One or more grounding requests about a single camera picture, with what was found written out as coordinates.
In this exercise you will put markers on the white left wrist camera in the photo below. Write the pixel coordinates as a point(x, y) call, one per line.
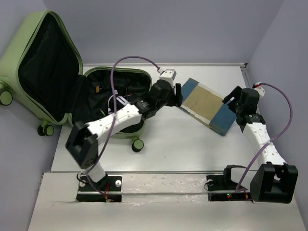
point(168, 75)

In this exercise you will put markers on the green hard-shell suitcase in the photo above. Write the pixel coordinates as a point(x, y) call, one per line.
point(43, 70)

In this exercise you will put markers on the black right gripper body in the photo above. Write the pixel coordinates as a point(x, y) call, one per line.
point(238, 99)

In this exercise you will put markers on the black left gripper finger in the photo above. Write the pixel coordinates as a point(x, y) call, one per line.
point(178, 89)
point(177, 100)

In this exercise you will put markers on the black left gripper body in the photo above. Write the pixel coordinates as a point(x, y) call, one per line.
point(168, 100)

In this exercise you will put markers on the blue tan cloth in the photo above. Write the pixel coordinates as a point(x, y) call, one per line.
point(206, 106)

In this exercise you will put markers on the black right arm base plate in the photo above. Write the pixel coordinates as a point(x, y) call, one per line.
point(221, 190)

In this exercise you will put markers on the black white headphones with cable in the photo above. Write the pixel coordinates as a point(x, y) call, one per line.
point(120, 102)

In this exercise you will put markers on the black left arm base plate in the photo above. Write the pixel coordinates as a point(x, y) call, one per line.
point(107, 190)

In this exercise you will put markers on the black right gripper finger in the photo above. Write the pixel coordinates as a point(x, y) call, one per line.
point(234, 95)
point(236, 107)

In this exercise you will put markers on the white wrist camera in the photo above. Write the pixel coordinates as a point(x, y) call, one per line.
point(168, 75)
point(258, 87)

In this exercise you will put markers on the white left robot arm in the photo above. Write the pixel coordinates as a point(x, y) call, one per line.
point(84, 139)

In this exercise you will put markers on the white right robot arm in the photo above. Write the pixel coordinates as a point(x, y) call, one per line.
point(268, 177)

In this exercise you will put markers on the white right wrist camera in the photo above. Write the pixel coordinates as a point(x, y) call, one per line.
point(258, 87)

